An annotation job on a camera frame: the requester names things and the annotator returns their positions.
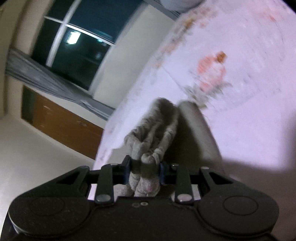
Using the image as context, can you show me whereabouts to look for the grey fleece pants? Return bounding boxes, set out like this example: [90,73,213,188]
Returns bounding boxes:
[114,98,224,197]

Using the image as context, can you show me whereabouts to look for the dark window with frame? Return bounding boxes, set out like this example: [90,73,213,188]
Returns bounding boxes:
[31,1,144,91]

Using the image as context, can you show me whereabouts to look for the pink floral bed sheet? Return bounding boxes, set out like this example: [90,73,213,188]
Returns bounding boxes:
[94,1,295,240]

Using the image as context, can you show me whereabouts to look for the grey curtain left side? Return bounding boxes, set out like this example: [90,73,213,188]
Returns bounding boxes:
[6,48,115,121]

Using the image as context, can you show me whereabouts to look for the brown wooden door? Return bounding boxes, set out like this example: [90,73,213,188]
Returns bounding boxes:
[21,86,103,159]

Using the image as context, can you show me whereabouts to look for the rolled light blue blanket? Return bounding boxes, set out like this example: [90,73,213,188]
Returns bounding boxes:
[160,0,202,13]

